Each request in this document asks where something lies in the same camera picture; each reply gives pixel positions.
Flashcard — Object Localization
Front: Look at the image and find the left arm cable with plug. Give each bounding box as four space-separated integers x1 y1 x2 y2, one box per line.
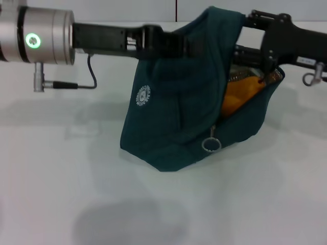
33 53 97 93

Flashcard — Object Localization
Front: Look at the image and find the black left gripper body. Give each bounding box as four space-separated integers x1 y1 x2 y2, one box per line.
72 22 165 61

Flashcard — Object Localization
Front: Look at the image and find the silver zipper pull ring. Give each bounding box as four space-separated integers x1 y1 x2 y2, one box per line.
201 125 222 154

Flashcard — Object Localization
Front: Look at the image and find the dark teal lunch bag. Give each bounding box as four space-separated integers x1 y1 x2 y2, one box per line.
120 6 285 172

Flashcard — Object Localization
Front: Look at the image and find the orange fruit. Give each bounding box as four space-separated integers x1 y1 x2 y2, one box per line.
221 73 265 117

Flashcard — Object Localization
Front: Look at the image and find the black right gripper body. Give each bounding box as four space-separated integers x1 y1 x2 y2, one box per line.
260 13 327 77

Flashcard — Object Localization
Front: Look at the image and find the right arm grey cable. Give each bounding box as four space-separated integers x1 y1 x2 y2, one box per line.
302 62 327 86

